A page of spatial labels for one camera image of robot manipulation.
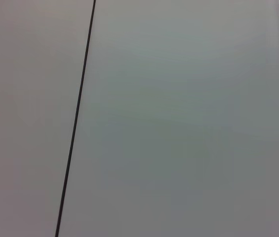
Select thin black cable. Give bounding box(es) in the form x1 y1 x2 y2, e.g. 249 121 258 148
54 0 97 237

